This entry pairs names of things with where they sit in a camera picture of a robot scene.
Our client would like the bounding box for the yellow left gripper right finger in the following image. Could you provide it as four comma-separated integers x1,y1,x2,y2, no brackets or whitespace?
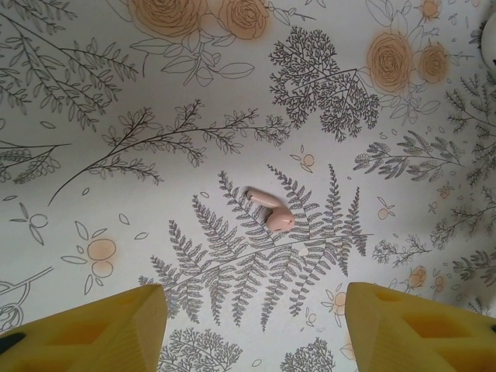
344,281,496,372

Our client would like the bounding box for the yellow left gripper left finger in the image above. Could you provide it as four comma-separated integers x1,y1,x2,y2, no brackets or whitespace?
0,284,168,372

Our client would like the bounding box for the white earbud charging case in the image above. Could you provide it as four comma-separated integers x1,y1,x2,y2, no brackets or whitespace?
479,21,496,74

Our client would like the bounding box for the pink earbud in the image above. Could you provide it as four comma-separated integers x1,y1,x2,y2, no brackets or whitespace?
243,187,295,233

